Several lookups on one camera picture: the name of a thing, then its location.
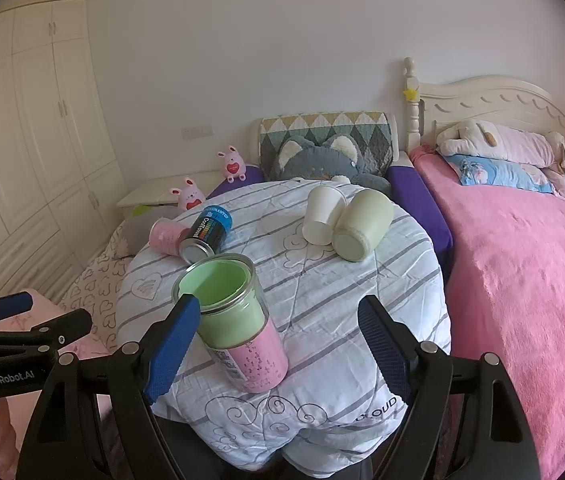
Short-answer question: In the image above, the green pink glass jar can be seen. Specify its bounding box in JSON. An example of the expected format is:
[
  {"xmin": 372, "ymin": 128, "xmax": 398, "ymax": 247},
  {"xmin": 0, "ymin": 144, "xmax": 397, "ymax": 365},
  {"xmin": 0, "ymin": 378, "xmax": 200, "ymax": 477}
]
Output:
[{"xmin": 172, "ymin": 254, "xmax": 289, "ymax": 393}]

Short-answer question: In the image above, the small pink paper cup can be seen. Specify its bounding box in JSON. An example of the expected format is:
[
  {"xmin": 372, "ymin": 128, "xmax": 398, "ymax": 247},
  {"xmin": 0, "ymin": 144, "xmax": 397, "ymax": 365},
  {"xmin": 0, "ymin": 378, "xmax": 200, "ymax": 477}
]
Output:
[{"xmin": 148, "ymin": 218, "xmax": 190, "ymax": 257}]

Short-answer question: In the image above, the pale green ceramic cup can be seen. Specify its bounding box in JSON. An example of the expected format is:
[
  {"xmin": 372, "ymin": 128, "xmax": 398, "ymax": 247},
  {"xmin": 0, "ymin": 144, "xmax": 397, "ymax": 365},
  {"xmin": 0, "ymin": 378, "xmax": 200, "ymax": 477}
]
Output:
[{"xmin": 332, "ymin": 188, "xmax": 394, "ymax": 262}]

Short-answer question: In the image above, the white paper cup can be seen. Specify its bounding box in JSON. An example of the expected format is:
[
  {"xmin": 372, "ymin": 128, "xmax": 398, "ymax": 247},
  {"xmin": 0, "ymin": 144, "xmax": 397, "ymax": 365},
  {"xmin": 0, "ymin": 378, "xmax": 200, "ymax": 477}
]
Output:
[{"xmin": 302, "ymin": 185, "xmax": 346, "ymax": 246}]

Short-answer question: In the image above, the left hand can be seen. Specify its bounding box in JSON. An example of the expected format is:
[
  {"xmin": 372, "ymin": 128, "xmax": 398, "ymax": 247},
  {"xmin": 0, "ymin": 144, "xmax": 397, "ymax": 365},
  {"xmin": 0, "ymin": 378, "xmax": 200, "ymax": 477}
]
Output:
[{"xmin": 0, "ymin": 399, "xmax": 19, "ymax": 469}]

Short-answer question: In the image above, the folded pink floral quilt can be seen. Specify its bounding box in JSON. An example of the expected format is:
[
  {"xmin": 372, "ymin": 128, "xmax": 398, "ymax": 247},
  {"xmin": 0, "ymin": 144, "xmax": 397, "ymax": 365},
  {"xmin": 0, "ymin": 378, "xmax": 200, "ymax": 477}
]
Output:
[{"xmin": 0, "ymin": 286, "xmax": 113, "ymax": 441}]

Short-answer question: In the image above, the heart pattern bed sheet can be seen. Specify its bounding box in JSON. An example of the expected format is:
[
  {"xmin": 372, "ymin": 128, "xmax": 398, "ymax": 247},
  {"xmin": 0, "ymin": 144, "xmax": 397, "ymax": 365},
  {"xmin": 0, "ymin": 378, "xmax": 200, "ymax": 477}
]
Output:
[{"xmin": 59, "ymin": 221, "xmax": 132, "ymax": 350}]

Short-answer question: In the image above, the striped white quilt cover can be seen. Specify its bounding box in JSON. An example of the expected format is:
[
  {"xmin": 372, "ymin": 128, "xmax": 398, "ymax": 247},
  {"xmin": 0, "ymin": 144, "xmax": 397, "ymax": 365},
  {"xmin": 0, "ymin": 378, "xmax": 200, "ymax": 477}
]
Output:
[{"xmin": 114, "ymin": 176, "xmax": 453, "ymax": 476}]

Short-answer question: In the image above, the grey dotted pillow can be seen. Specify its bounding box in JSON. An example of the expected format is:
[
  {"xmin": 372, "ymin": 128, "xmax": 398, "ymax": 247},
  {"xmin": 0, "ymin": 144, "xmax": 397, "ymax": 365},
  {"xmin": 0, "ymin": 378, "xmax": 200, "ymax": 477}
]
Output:
[{"xmin": 115, "ymin": 205, "xmax": 180, "ymax": 259}]

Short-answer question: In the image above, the cream wardrobe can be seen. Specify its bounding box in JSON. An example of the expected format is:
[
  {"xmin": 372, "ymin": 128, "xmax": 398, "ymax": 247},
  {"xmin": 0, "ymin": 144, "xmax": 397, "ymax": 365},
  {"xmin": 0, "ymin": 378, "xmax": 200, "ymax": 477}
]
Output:
[{"xmin": 0, "ymin": 0, "xmax": 127, "ymax": 300}]

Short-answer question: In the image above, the pink fleece blanket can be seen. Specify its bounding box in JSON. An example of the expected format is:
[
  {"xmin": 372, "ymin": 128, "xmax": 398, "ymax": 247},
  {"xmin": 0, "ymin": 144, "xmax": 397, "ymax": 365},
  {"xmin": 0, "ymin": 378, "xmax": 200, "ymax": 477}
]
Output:
[{"xmin": 411, "ymin": 148, "xmax": 565, "ymax": 479}]

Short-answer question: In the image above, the blue black metal can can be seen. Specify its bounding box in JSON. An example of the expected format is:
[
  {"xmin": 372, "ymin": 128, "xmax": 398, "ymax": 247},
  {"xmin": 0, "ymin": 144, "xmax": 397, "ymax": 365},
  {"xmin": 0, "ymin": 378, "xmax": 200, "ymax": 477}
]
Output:
[{"xmin": 179, "ymin": 205, "xmax": 232, "ymax": 264}]

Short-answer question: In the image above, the pink rabbit plush front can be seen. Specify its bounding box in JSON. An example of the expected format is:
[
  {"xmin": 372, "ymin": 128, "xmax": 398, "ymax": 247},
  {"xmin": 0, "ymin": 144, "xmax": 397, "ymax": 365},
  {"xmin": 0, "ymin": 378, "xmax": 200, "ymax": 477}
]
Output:
[{"xmin": 170, "ymin": 177, "xmax": 205, "ymax": 212}]

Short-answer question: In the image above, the pink rabbit plush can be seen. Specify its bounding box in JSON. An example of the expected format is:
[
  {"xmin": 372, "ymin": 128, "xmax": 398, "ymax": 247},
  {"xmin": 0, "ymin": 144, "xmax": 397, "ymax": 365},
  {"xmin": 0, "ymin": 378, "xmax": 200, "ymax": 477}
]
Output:
[
  {"xmin": 217, "ymin": 145, "xmax": 247, "ymax": 183},
  {"xmin": 170, "ymin": 177, "xmax": 205, "ymax": 212}
]

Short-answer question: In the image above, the blue cartoon pillow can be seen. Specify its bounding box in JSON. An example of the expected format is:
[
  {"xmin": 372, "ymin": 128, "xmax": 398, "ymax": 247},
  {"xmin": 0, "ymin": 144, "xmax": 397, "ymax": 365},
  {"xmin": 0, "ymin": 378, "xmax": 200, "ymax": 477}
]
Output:
[{"xmin": 444, "ymin": 155, "xmax": 553, "ymax": 194}]

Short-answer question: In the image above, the pink rabbit plush back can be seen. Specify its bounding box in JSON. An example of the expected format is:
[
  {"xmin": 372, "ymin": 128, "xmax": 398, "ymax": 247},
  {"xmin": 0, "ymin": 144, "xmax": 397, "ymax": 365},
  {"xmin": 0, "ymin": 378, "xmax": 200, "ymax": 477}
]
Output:
[{"xmin": 217, "ymin": 145, "xmax": 247, "ymax": 183}]

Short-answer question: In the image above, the grey cat plush pillow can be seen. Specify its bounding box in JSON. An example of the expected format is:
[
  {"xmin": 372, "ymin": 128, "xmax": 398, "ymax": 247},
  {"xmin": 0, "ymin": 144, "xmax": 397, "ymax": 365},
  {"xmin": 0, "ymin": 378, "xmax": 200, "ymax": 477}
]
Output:
[{"xmin": 269, "ymin": 133, "xmax": 394, "ymax": 196}]

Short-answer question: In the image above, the white dog plush toy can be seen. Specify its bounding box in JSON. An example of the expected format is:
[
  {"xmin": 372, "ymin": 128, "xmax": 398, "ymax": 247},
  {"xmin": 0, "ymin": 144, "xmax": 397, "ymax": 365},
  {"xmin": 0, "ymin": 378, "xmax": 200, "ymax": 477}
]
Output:
[{"xmin": 436, "ymin": 119, "xmax": 565, "ymax": 177}]

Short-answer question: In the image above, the diamond pattern quilted cushion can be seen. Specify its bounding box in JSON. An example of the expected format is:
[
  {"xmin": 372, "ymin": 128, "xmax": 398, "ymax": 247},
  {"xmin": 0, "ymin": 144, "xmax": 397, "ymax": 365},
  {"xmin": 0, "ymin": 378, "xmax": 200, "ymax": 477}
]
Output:
[{"xmin": 252, "ymin": 110, "xmax": 399, "ymax": 178}]

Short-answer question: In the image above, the cream wooden headboard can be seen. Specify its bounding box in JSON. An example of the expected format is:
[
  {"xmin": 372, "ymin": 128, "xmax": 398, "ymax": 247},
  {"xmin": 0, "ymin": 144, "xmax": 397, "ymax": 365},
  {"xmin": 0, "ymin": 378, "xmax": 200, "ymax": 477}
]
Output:
[{"xmin": 404, "ymin": 58, "xmax": 565, "ymax": 153}]

